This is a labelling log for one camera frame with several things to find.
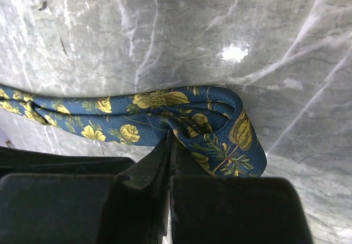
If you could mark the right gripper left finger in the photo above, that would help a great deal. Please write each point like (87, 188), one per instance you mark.
(46, 198)

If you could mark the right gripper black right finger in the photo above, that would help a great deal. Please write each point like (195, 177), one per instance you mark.
(207, 209)

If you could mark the blue floral tie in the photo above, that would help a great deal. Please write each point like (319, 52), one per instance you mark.
(210, 122)

